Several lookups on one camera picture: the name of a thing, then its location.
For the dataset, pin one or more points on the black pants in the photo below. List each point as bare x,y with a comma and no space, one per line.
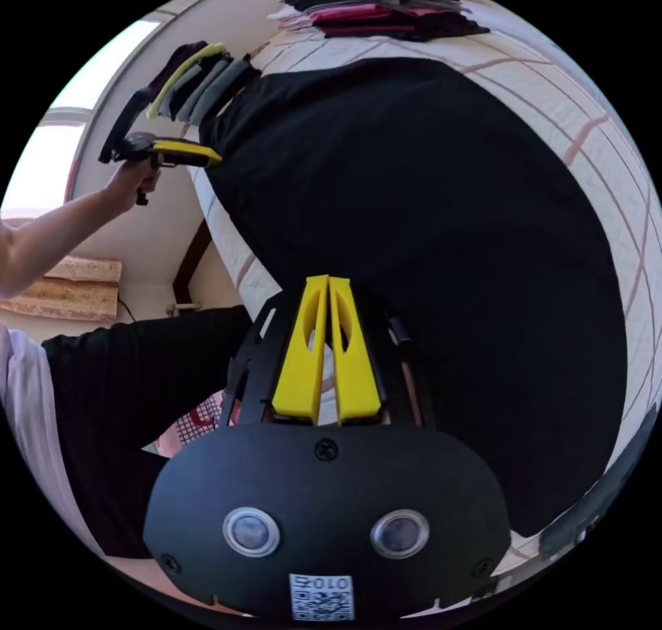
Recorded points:
424,257

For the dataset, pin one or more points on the pile of clothes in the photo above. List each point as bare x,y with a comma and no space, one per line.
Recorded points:
382,9
199,86

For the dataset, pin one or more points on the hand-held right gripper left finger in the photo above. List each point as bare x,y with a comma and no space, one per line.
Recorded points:
297,371

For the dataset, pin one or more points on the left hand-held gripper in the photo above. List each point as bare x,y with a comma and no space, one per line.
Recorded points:
135,146

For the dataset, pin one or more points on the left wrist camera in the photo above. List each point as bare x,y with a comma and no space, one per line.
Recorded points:
124,123

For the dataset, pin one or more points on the window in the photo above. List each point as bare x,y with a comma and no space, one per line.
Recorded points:
51,148

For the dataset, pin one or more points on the person's left hand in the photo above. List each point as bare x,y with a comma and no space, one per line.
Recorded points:
126,185

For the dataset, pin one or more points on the person's left forearm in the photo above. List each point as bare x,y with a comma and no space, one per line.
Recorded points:
51,242

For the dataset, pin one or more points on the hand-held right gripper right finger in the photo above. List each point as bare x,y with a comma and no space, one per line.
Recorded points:
357,376

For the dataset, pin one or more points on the person's body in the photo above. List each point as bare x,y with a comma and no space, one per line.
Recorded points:
114,412

